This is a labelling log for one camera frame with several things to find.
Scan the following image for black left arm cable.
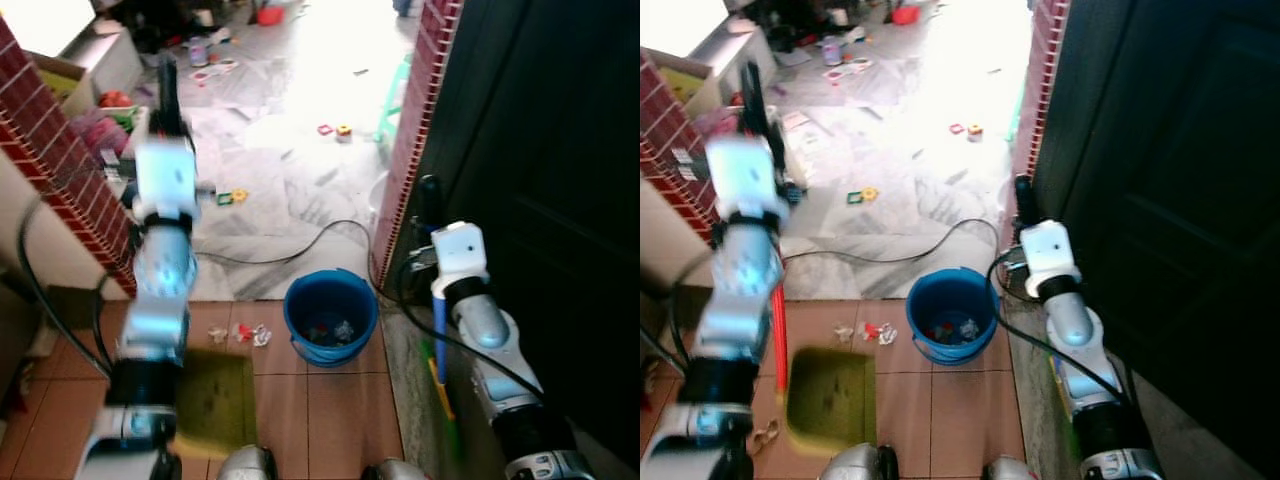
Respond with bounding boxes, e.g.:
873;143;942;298
640;255;723;376
17;195;113;379

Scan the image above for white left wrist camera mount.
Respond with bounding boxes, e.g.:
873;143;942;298
130;135;201;227
704;135;793;227

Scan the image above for blue plastic bucket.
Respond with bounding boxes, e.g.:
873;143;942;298
284;268;380;369
906;266;1000;366

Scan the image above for silver left robot leg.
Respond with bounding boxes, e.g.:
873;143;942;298
819;442;900;480
214;444;280;480

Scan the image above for yellow-green dustpan with red handle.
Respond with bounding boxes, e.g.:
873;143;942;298
767;280;880;459
174;347;260;462

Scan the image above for silver right robot leg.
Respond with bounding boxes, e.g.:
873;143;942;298
984;455;1041;480
360;457;431;480

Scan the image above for white and red litter scraps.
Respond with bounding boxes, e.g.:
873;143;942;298
205;321;274;349
834;319;900;347

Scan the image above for black floor cable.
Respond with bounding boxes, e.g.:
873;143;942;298
194;219;383;293
784;217;1003;273

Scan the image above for dark wooden door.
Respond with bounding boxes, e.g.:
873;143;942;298
1033;0;1280;478
398;0;641;473

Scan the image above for brown cardboard box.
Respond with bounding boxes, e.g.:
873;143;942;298
654;54;723;113
30;54;98;118

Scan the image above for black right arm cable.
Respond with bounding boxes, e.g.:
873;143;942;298
989;248;1133;403
394;258;547;403

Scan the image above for broom with blue yellow handle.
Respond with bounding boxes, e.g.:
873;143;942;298
427;294;464;467
1047;350;1079;453

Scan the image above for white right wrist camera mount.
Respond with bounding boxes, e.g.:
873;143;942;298
1019;220;1083;297
432;222;491;297

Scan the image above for green plastic stool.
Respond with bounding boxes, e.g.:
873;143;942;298
374;54;413;153

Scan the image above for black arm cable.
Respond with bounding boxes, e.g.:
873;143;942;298
640;255;723;376
989;248;1133;403
394;258;547;403
17;195;113;379

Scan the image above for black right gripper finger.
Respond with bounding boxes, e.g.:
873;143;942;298
417;175;445;233
1012;174;1038;229

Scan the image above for silver robot leg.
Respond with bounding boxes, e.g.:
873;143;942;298
819;442;900;480
214;444;280;480
360;457;431;480
984;455;1041;480

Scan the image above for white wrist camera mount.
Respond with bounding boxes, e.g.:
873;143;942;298
704;135;793;227
130;135;201;227
1019;220;1083;297
432;222;491;297

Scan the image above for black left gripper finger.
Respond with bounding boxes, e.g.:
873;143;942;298
741;60;769;111
157;56;183;109

